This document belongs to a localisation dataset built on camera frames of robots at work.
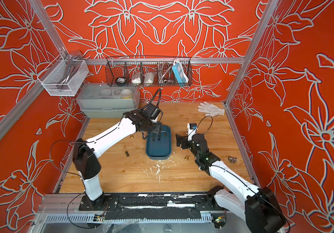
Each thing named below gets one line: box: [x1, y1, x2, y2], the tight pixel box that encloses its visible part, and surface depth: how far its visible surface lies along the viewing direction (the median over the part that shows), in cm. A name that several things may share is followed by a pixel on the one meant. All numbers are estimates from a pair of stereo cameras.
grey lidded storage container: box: [76, 83, 141, 119], surface depth 103 cm
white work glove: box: [197, 101, 225, 117], surface depth 117 cm
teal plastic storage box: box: [145, 125, 172, 161], surface depth 95 cm
